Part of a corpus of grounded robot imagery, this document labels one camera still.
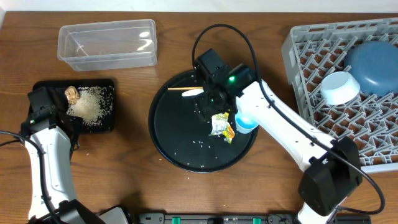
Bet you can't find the wooden chopstick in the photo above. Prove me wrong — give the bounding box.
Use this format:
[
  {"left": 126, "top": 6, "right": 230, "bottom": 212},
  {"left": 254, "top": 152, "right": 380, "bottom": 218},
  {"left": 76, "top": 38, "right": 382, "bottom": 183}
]
[{"left": 168, "top": 86, "right": 203, "bottom": 90}]

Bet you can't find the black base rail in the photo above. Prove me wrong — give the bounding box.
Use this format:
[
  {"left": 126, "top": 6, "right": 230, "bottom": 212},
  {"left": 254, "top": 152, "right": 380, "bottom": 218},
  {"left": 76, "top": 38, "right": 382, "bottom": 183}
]
[{"left": 136, "top": 212, "right": 372, "bottom": 224}]

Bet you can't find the clear plastic bin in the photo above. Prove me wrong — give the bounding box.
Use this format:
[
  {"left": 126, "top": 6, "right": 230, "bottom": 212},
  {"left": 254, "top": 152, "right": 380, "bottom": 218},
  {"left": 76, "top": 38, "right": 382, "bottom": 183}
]
[{"left": 57, "top": 19, "right": 157, "bottom": 72}]

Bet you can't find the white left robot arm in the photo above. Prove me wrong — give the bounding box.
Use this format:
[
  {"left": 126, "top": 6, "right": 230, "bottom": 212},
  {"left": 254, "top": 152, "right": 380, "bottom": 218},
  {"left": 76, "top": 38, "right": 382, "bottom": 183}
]
[{"left": 21, "top": 87, "right": 130, "bottom": 224}]

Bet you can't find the black rectangular waste tray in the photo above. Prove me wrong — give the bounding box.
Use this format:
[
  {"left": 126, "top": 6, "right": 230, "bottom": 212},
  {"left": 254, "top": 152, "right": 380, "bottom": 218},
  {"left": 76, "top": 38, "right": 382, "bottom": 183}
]
[{"left": 32, "top": 78, "right": 116, "bottom": 134}]

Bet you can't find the yellow snack wrapper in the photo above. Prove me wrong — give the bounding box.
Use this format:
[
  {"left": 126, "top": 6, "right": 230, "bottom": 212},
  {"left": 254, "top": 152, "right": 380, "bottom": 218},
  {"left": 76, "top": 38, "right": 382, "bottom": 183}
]
[{"left": 210, "top": 112, "right": 235, "bottom": 144}]

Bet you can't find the white plastic spoon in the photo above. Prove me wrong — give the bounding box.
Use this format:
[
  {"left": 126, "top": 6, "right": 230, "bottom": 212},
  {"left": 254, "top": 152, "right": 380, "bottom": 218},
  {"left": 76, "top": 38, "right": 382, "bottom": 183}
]
[{"left": 182, "top": 89, "right": 204, "bottom": 97}]

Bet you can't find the light blue cup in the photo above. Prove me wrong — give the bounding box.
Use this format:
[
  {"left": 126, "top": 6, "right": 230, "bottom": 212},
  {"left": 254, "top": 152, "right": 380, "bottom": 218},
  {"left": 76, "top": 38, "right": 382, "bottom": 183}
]
[{"left": 234, "top": 111, "right": 258, "bottom": 134}]

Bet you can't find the brown food scrap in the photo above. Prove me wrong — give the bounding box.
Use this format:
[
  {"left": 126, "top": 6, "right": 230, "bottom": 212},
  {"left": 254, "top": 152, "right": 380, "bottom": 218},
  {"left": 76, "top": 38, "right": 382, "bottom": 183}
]
[{"left": 64, "top": 86, "right": 80, "bottom": 105}]

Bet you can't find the round black serving tray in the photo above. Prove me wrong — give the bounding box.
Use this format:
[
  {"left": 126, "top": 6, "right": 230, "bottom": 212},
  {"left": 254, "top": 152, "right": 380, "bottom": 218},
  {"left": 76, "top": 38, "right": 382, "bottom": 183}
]
[{"left": 149, "top": 70, "right": 259, "bottom": 173}]

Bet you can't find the pile of rice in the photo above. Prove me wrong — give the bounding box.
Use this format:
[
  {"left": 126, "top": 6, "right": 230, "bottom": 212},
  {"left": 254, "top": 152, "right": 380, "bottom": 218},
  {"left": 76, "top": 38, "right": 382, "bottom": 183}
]
[{"left": 67, "top": 86, "right": 113, "bottom": 127}]

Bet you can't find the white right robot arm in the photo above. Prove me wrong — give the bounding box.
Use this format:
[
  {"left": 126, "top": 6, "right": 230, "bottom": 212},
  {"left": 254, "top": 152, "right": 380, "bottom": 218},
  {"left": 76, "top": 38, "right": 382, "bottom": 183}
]
[{"left": 193, "top": 49, "right": 363, "bottom": 223}]

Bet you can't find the large dark blue bowl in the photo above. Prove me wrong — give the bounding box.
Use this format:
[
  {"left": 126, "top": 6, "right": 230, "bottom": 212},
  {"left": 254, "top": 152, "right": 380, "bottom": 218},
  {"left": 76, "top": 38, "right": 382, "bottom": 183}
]
[{"left": 344, "top": 41, "right": 397, "bottom": 96}]

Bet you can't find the light blue small bowl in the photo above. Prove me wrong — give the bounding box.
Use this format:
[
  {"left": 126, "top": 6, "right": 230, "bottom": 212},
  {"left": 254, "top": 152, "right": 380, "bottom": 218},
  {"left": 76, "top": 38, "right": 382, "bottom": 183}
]
[{"left": 320, "top": 71, "right": 360, "bottom": 105}]

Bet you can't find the grey dishwasher rack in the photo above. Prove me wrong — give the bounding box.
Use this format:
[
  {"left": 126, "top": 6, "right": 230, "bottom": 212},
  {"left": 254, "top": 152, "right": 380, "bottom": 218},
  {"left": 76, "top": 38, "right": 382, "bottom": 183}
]
[{"left": 281, "top": 18, "right": 397, "bottom": 174}]

